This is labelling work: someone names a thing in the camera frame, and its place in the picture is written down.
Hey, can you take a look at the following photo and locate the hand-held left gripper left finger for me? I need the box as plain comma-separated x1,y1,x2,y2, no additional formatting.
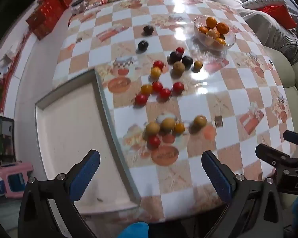
18,149,101,238

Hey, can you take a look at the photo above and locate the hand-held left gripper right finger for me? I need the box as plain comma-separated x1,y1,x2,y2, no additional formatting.
201,150,285,238

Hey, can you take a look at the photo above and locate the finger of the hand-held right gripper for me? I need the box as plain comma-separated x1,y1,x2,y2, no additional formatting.
283,130,298,147
255,144,291,166

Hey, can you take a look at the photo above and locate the white tray with grey rim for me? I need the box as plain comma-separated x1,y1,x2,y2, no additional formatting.
34,69,142,214

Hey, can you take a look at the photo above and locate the pale yellow tomato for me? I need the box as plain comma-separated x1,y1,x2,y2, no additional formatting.
161,118,176,131
172,61,186,75
145,122,160,135
193,115,207,128

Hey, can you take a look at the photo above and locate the person's left hand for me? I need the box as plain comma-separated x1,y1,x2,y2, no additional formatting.
117,222,149,238

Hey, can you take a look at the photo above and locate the beige sofa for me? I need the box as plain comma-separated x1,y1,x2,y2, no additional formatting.
174,0,298,204

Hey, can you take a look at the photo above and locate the pink plastic stool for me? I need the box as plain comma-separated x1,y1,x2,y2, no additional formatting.
0,161,34,199

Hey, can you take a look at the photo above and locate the checkered printed tablecloth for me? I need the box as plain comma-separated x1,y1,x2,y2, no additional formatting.
52,0,295,222

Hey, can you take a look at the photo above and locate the black glass cabinet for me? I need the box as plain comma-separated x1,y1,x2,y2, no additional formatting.
0,111,16,166

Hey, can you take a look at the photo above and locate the clear glass bowl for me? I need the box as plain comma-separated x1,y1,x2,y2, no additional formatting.
194,15,236,51

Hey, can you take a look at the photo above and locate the grey striped blanket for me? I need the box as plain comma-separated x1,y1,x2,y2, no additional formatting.
214,0,298,65

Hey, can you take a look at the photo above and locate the small white ornament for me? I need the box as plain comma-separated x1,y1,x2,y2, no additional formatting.
0,46,16,63

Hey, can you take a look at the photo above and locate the red gift box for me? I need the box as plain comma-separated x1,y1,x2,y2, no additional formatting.
56,0,72,9
26,0,65,28
32,21,56,40

